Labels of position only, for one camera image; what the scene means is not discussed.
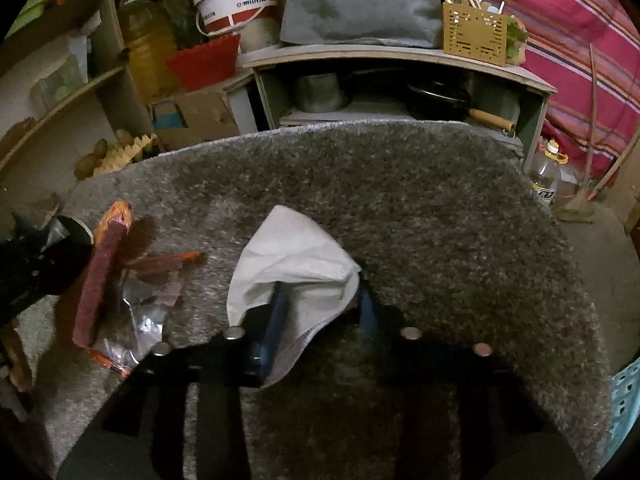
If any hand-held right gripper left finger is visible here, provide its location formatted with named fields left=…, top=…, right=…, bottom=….
left=57, top=282, right=291, bottom=480

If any light blue plastic basket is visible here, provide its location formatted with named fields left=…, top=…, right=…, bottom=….
left=607, top=357, right=640, bottom=453

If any maroon scouring pad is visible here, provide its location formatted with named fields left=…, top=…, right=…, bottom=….
left=71, top=220, right=132, bottom=348

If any white bucket red label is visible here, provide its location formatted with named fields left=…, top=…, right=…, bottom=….
left=192, top=0, right=280, bottom=38

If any cardboard egg tray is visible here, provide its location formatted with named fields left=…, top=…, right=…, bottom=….
left=92, top=132, right=158, bottom=177

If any grey shaggy mat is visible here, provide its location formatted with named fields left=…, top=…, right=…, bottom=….
left=30, top=120, right=616, bottom=480

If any thin wooden stick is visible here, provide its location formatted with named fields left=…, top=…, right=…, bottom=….
left=582, top=42, right=601, bottom=196

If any black pan wooden handle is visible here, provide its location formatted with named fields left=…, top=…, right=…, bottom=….
left=407, top=77, right=516, bottom=133

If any wooden shelf unit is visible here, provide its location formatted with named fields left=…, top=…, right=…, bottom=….
left=0, top=0, right=156, bottom=201

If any small steel pot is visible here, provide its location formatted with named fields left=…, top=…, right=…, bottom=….
left=292, top=72, right=351, bottom=112

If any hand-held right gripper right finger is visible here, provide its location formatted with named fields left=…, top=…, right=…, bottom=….
left=357, top=285, right=586, bottom=480

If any grey fabric bag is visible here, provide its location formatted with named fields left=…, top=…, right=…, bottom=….
left=279, top=0, right=445, bottom=50

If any green patterned bundle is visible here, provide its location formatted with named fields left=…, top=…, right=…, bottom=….
left=505, top=17, right=528, bottom=66

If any low wooden cabinet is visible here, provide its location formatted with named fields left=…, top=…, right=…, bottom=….
left=239, top=44, right=558, bottom=161

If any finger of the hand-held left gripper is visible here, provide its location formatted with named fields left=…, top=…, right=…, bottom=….
left=0, top=215, right=96, bottom=322

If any brown orange wrapper strip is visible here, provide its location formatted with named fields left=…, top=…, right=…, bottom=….
left=125, top=251, right=203, bottom=273

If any small orange snack wrapper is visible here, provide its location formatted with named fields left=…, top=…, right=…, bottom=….
left=97, top=200, right=133, bottom=233

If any red striped curtain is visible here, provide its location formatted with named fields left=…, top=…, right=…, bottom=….
left=442, top=0, right=640, bottom=181

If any clear plastic container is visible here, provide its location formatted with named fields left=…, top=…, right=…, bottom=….
left=32, top=55, right=91, bottom=111

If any brown cardboard box blue print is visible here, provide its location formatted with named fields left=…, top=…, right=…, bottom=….
left=149, top=85, right=241, bottom=152

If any bamboo utensil holder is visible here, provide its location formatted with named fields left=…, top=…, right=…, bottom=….
left=442, top=2, right=510, bottom=67

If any white wrapper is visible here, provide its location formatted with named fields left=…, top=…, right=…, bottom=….
left=226, top=204, right=362, bottom=387

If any yellow oil jug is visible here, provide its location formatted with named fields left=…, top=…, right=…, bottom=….
left=117, top=0, right=181, bottom=103

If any oil bottle yellow cap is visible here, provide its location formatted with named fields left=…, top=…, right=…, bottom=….
left=529, top=139, right=570, bottom=206

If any red woven plastic bowl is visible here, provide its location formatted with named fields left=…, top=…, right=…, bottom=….
left=165, top=35, right=242, bottom=92

